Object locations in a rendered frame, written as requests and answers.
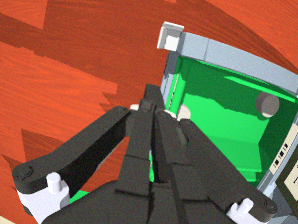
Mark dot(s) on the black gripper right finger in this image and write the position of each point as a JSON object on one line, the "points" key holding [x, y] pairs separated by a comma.
{"points": [[218, 177]]}

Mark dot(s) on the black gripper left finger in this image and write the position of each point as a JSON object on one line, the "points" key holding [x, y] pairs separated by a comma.
{"points": [[44, 184]]}

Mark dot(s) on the grey metal shelf rack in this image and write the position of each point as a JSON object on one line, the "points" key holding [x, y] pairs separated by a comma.
{"points": [[213, 52]]}

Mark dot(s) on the olive green tool case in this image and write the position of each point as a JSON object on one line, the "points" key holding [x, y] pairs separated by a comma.
{"points": [[287, 182]]}

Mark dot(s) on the green bin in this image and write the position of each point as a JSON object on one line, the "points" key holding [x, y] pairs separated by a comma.
{"points": [[250, 176], [78, 195], [225, 111]]}

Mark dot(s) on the white round disc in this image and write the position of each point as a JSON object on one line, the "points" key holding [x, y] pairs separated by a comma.
{"points": [[183, 112]]}

